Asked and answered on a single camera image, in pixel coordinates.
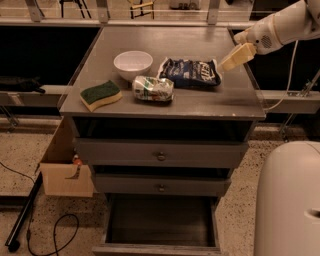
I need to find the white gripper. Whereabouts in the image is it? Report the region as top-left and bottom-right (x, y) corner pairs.
(218, 17), (282, 71)

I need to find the blue chip bag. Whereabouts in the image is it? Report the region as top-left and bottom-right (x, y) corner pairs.
(157, 58), (222, 88)

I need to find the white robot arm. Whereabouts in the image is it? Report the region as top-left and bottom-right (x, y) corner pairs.
(219, 0), (320, 256)

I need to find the grey wooden drawer cabinet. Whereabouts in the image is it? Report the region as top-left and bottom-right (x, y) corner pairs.
(59, 25), (267, 201)

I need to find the grey top drawer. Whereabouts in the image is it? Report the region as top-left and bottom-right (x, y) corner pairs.
(75, 138), (248, 169)

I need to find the grey middle drawer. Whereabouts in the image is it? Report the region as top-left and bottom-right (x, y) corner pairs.
(92, 174), (231, 197)

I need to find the grey open bottom drawer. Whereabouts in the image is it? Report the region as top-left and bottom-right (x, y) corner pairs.
(92, 194), (228, 256)

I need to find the white bowl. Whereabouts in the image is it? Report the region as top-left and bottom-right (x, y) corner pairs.
(113, 51), (153, 82)

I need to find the green yellow sponge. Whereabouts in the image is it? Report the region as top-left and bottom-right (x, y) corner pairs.
(80, 80), (122, 112)

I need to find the orange item in box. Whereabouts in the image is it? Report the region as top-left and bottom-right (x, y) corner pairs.
(73, 155), (82, 165)

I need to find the black object on ledge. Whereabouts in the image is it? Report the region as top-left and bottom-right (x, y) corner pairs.
(0, 76), (45, 94)

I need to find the cardboard box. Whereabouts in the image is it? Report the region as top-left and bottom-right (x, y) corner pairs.
(39, 119), (95, 198)

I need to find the black bar on floor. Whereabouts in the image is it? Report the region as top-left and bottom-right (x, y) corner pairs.
(1, 173), (42, 253)

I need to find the white hanging cable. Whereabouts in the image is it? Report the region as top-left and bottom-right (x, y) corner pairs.
(263, 39), (300, 112)

